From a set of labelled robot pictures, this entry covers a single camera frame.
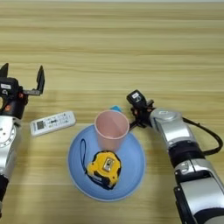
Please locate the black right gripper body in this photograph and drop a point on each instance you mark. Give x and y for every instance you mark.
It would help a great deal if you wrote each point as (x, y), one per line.
(143, 116)

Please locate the pink plastic cup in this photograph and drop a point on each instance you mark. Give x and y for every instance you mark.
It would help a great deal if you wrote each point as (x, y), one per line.
(110, 131)

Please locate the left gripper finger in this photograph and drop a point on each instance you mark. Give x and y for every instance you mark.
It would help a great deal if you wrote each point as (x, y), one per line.
(40, 78)
(4, 72)

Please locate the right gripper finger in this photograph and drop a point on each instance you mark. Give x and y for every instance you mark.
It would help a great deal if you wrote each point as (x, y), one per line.
(133, 126)

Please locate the white remote control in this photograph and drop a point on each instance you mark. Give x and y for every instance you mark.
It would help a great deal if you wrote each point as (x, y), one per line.
(52, 122)

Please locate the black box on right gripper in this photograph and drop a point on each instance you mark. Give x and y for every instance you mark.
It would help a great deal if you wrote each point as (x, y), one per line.
(136, 97)

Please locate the light blue round plate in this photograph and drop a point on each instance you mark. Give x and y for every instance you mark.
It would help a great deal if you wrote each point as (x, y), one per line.
(132, 172)

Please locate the yellow black tape measure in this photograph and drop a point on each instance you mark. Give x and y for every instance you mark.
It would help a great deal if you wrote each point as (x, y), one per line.
(103, 169)

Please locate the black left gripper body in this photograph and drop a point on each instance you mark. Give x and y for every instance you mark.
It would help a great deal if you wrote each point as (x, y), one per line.
(14, 106)

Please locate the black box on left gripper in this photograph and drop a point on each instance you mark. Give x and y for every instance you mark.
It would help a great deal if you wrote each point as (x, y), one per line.
(7, 86)

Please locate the blue rectangular block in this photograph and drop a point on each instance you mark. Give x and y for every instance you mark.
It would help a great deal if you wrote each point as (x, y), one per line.
(117, 108)

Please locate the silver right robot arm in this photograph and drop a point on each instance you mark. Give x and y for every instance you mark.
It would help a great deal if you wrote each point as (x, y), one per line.
(186, 151)

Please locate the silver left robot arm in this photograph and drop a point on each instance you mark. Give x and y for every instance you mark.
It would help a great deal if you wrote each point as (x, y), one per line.
(7, 145)

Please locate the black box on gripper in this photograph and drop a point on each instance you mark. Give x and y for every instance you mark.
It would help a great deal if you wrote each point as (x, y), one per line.
(136, 97)
(7, 86)

